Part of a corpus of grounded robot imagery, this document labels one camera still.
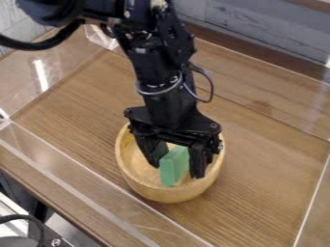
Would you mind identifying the clear acrylic tray walls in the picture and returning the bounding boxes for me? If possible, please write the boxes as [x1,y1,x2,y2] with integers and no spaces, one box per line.
[0,11,330,247]

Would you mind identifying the black cable lower left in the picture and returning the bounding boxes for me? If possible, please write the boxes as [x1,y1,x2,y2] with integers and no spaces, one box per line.
[0,213,48,247]

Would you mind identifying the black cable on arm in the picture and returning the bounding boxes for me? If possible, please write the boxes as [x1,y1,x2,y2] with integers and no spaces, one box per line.
[182,61,215,104]

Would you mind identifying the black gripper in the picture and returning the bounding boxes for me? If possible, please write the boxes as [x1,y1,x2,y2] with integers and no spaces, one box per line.
[124,92,222,178]

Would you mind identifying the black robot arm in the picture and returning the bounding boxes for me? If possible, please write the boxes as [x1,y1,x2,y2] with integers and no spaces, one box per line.
[18,0,222,178]

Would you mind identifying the green rectangular block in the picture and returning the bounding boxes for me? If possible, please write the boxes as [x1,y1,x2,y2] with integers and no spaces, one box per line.
[161,146,190,186]

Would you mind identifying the brown wooden bowl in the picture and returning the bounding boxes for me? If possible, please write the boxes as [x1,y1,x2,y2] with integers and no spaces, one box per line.
[115,124,226,204]

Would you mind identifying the clear acrylic corner bracket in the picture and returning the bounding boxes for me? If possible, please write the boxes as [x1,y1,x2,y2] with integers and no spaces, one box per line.
[84,24,119,50]

